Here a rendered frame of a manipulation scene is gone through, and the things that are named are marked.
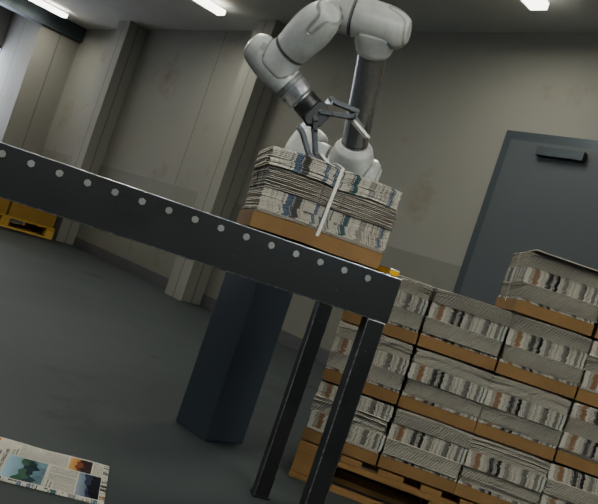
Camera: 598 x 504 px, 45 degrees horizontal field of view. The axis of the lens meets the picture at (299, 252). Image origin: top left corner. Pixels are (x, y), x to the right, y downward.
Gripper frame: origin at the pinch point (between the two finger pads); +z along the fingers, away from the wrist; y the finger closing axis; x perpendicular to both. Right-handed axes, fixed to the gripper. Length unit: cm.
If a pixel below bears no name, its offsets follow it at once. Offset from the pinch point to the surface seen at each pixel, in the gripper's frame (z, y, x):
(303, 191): -2.8, 20.2, 15.1
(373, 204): 12.9, 8.5, 15.1
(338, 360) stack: 59, 42, -51
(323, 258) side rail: 11.1, 30.1, 28.2
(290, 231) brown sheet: 2.4, 30.0, 15.2
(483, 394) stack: 101, 13, -34
